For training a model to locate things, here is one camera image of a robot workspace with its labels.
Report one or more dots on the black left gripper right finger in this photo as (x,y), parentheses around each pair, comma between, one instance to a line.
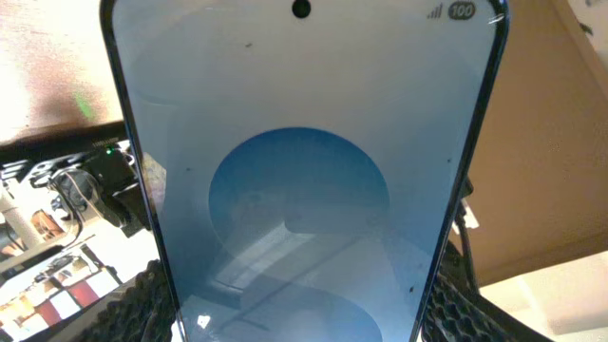
(455,313)

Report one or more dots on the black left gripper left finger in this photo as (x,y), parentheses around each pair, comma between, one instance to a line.
(141,311)

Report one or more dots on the blue Galaxy smartphone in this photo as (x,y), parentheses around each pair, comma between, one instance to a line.
(301,162)

